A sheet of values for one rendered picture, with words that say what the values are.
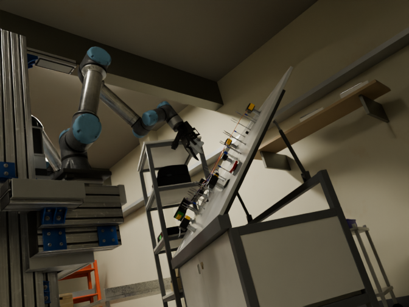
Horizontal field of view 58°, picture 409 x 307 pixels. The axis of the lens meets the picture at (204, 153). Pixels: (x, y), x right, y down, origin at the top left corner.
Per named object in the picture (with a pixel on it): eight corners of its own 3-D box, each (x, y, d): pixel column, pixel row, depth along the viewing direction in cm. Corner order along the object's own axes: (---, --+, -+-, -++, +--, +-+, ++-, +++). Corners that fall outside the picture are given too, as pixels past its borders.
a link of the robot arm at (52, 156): (35, 104, 218) (78, 172, 234) (21, 111, 221) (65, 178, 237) (24, 110, 207) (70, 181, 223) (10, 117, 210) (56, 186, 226)
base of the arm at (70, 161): (67, 171, 153) (65, 150, 157) (53, 184, 163) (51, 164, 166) (100, 173, 164) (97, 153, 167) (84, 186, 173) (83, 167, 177)
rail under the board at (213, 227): (221, 229, 158) (217, 215, 161) (172, 269, 261) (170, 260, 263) (232, 227, 160) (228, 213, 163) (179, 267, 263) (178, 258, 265)
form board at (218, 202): (173, 260, 264) (171, 259, 264) (229, 153, 314) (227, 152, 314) (222, 215, 161) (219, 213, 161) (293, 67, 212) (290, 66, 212)
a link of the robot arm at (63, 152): (83, 165, 175) (80, 139, 180) (93, 153, 166) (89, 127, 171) (56, 164, 167) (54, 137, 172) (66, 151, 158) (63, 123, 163)
